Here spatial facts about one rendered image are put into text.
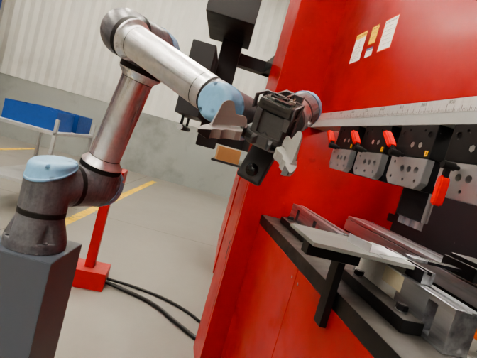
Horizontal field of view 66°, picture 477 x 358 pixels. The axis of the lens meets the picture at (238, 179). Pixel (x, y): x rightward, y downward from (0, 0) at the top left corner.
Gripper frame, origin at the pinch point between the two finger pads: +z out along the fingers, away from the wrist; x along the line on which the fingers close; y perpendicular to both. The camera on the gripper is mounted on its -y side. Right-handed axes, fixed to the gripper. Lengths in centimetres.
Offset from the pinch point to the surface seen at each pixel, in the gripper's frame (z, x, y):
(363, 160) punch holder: -74, 16, -15
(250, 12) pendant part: -135, -61, 11
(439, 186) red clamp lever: -37.5, 32.2, -2.8
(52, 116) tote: -193, -246, -134
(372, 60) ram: -98, 4, 12
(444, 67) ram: -62, 24, 18
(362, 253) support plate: -33.0, 25.2, -23.3
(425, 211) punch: -48, 35, -13
